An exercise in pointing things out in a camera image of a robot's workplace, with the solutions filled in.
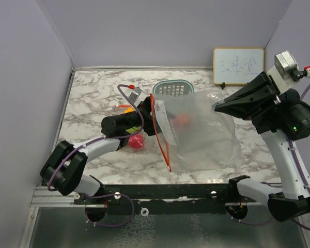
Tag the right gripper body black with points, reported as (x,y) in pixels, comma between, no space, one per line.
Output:
(278,106)

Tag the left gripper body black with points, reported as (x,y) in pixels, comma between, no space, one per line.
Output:
(146,124)

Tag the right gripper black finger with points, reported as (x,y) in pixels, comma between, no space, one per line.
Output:
(239,111)
(252,92)

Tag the yellow toy bell pepper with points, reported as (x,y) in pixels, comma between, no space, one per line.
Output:
(128,110)

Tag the red toy apple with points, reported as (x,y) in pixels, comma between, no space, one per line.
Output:
(136,142)

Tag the orange toy tangerine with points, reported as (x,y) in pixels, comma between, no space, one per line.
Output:
(181,120)

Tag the green toy apple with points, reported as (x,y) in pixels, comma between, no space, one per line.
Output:
(133,130)

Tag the clear zip bag orange zipper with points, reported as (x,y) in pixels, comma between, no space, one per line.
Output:
(128,123)

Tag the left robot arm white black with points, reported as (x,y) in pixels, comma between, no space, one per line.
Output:
(64,170)

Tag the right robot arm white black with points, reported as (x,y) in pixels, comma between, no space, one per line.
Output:
(281,118)

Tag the blue white plastic basket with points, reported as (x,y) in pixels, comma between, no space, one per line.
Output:
(173,88)

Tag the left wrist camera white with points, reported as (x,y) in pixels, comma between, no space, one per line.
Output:
(134,95)

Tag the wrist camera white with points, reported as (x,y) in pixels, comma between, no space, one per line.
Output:
(134,95)
(286,72)

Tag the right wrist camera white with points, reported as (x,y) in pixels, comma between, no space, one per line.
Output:
(286,72)

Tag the small whiteboard wooden frame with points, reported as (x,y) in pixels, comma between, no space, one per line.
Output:
(237,66)

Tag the black mounting rail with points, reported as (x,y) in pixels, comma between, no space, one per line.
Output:
(124,199)

